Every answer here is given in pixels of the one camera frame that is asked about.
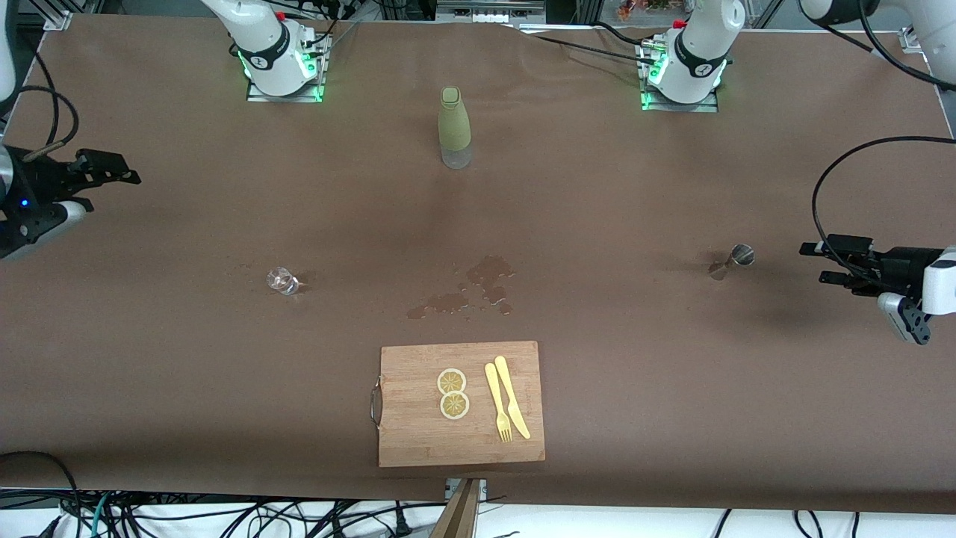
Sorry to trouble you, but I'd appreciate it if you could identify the wooden cutting board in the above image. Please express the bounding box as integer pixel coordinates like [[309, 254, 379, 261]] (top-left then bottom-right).
[[371, 341, 546, 469]]

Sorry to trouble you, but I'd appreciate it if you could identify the green sleeved glass bottle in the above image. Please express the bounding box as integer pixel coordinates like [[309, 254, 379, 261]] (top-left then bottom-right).
[[438, 87, 473, 170]]

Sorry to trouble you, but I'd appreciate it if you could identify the black cable on table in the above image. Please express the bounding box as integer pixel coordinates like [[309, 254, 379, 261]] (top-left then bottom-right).
[[523, 31, 662, 67], [590, 21, 658, 47]]

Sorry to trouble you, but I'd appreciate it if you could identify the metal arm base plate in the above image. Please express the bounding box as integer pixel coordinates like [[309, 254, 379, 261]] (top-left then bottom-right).
[[641, 41, 719, 113], [246, 34, 327, 103]]

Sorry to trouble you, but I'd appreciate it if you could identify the yellow plastic knife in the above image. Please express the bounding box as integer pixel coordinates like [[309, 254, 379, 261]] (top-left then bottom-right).
[[494, 356, 532, 440]]

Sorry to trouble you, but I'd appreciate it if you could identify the steel double-cone jigger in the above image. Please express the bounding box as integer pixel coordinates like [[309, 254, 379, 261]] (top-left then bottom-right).
[[710, 244, 755, 281]]

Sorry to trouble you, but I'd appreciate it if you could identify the yellow plastic fork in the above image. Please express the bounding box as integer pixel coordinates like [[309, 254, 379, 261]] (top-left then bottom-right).
[[484, 362, 514, 443]]

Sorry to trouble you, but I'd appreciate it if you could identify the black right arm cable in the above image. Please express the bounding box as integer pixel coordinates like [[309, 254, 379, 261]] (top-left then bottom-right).
[[0, 52, 79, 161]]

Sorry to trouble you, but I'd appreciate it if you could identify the metal table edge bracket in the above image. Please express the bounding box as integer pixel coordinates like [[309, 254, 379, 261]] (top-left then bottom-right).
[[446, 478, 488, 503]]

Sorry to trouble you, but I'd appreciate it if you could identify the thick black floor cable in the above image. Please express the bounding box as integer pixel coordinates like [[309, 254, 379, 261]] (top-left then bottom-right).
[[0, 451, 83, 538]]

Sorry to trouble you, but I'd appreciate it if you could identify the wooden post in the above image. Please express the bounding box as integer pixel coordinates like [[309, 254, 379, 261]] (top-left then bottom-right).
[[429, 478, 482, 538]]

